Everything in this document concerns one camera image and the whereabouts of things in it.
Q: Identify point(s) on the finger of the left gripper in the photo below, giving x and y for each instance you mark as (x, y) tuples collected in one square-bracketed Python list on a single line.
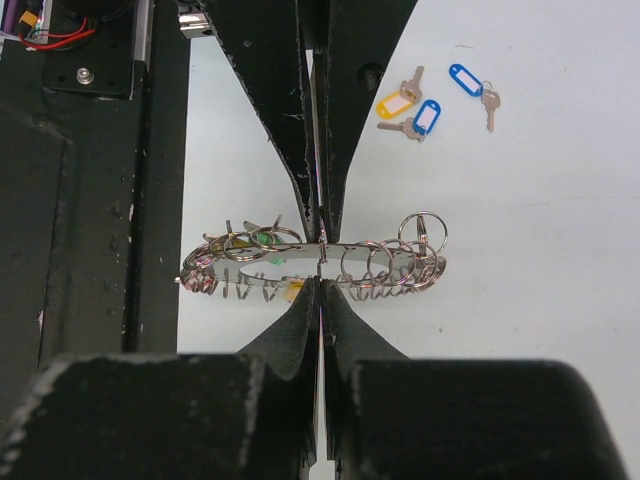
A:
[(360, 41), (262, 41)]

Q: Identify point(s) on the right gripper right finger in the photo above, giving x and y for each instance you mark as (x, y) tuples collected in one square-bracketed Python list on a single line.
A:
[(393, 417)]

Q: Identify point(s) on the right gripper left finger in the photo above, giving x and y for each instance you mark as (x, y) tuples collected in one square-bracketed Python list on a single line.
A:
[(247, 415)]

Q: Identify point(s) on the yellow tag key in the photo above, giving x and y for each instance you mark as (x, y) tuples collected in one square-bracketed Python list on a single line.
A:
[(408, 95), (292, 290)]

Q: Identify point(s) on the red tag key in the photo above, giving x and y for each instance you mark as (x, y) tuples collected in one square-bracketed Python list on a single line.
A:
[(199, 282)]

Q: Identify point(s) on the large metal keyring organizer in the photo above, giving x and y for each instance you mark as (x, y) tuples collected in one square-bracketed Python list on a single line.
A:
[(410, 262)]

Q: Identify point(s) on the green tag key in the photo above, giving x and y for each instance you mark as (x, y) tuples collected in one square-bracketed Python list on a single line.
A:
[(267, 239)]

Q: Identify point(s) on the blue tag key upper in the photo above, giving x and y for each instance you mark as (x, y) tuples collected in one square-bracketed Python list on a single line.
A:
[(479, 89)]

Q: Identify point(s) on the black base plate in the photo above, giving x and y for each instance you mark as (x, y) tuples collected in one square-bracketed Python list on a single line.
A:
[(91, 201)]

